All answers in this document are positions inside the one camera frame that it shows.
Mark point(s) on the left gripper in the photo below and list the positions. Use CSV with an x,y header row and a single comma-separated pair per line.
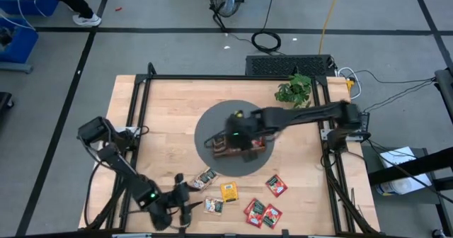
x,y
180,199

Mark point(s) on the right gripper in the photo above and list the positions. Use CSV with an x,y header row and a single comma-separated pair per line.
x,y
250,156

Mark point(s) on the red strawberry tea sachet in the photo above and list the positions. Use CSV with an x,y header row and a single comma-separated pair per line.
x,y
276,186
272,216
260,144
254,219
257,207

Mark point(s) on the wooden tea organizer box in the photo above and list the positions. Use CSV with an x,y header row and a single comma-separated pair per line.
x,y
221,154

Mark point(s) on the yellow mango tea sachet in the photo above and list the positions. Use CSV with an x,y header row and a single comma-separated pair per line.
x,y
229,192

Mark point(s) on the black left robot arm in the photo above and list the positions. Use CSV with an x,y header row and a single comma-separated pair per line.
x,y
120,163

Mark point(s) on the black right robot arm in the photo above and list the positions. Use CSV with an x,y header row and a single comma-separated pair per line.
x,y
301,114

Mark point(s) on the grey round woven placemat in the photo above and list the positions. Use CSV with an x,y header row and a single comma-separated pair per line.
x,y
212,124

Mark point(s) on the green potted plant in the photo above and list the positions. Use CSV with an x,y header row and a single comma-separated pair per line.
x,y
293,91

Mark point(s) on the black perforated computer case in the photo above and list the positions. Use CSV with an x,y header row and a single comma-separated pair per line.
x,y
283,66

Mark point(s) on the yellow power plug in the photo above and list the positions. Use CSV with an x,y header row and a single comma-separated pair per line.
x,y
349,85

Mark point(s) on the white paper bag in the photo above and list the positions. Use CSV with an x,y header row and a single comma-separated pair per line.
x,y
393,156

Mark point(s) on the black metal stand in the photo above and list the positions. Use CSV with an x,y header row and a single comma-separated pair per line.
x,y
407,168

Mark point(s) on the small red scrap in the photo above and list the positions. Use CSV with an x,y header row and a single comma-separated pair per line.
x,y
118,8

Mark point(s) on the grey metal bar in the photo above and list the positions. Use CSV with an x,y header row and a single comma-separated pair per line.
x,y
446,89

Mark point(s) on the black cart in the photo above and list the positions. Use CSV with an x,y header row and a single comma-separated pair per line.
x,y
4,103

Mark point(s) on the black aluminium table frame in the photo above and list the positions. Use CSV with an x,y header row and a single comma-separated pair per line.
x,y
212,77

